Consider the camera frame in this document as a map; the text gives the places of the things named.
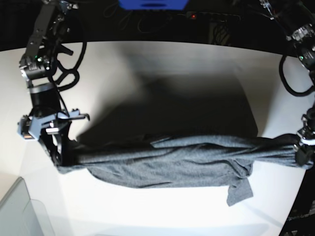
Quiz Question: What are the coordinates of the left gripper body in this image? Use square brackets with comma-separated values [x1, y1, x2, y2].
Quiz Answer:
[294, 108, 315, 166]

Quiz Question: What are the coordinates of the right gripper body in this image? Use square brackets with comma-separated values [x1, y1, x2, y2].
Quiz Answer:
[23, 109, 90, 141]

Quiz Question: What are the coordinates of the grey t-shirt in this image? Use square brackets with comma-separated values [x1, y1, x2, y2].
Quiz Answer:
[58, 134, 298, 206]

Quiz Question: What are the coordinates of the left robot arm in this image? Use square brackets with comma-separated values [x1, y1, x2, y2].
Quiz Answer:
[260, 0, 315, 166]

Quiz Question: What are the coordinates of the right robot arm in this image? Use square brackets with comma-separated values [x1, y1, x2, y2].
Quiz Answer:
[17, 0, 90, 166]

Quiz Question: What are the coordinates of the translucent grey tray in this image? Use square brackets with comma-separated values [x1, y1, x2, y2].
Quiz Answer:
[0, 177, 55, 236]

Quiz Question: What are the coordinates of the blue plastic bin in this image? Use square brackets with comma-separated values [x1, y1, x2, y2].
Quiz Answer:
[119, 0, 188, 10]

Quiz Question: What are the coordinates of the black power strip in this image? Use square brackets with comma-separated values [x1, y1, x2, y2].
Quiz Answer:
[185, 11, 241, 22]

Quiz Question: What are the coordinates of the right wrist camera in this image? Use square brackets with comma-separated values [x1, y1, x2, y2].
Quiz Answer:
[17, 118, 34, 141]

